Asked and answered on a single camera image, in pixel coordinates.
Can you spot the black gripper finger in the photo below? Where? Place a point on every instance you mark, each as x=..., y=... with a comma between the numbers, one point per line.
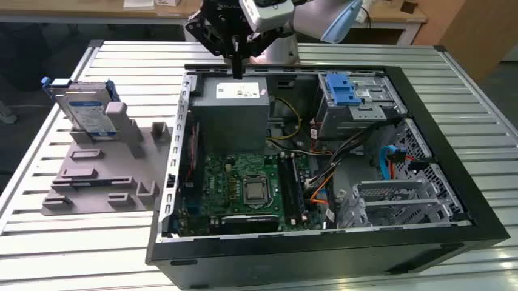
x=261, y=41
x=202, y=33

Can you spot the hard disk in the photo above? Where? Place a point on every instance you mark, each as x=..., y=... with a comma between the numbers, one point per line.
x=87, y=115

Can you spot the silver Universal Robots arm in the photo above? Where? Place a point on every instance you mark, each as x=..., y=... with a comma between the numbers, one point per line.
x=284, y=48

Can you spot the metal disk bay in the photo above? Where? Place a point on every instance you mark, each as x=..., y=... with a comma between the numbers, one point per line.
x=397, y=206

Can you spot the small white box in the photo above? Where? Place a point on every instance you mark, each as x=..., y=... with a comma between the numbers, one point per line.
x=167, y=2

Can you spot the white paper sheet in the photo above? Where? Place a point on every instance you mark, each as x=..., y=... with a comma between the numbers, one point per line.
x=138, y=3

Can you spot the blue plastic drive latch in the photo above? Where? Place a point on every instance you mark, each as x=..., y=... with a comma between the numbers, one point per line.
x=340, y=91

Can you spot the grey power supply unit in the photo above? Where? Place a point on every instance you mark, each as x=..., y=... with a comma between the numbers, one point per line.
x=230, y=127

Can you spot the wooden desk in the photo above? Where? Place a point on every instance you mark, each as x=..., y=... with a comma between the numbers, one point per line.
x=81, y=10

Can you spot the metal optical drive cage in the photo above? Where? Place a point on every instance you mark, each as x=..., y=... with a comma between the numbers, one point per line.
x=336, y=121

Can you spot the small dark square item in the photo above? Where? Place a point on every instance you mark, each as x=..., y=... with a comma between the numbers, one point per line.
x=409, y=4

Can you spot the black CPU socket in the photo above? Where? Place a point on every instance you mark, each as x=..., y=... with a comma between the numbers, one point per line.
x=256, y=176

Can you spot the green motherboard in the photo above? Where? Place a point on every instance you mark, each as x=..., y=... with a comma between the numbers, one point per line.
x=218, y=182

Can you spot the black RAM slot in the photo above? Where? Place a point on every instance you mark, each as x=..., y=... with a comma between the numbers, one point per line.
x=289, y=188

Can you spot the silver CPU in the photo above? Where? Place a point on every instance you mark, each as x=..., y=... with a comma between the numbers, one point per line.
x=254, y=191

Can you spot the grey parts rack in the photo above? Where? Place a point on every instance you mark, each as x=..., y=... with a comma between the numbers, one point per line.
x=105, y=169

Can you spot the wooden cabinet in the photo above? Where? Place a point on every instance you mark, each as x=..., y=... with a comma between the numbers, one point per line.
x=477, y=36

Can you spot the grey metal foot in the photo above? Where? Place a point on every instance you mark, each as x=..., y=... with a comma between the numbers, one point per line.
x=7, y=116

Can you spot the black graphics card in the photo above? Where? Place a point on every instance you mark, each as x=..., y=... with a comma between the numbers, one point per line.
x=248, y=223

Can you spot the black open PC case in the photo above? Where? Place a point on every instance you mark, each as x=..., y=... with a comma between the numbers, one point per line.
x=284, y=260

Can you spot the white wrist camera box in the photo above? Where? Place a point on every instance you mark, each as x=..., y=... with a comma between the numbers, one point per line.
x=268, y=15

